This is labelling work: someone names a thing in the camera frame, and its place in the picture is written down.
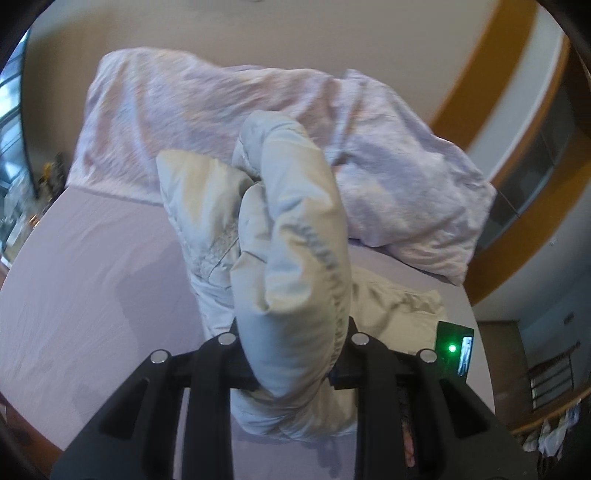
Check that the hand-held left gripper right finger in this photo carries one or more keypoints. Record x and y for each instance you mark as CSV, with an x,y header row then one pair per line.
x,y
370,365

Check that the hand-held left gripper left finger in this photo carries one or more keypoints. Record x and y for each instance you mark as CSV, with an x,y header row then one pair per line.
x,y
211,365

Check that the beige puffer jacket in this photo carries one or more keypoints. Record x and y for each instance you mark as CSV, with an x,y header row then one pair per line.
x,y
295,240

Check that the pile of light clothes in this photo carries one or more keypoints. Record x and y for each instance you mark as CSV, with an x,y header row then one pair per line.
x,y
554,431

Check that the wooden chair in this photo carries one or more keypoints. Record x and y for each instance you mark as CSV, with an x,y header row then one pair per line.
x,y
551,376

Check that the bed with purple sheet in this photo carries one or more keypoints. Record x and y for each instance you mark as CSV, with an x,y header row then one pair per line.
x,y
92,277

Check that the frosted glass door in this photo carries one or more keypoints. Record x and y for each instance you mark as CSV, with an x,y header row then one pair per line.
x,y
535,170

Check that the white pillow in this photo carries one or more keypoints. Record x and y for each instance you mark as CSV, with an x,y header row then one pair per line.
x,y
184,120

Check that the flat screen television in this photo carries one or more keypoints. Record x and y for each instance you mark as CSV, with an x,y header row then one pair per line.
x,y
11,120

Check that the wooden door frame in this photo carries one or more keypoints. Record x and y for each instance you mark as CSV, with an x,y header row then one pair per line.
x,y
503,74

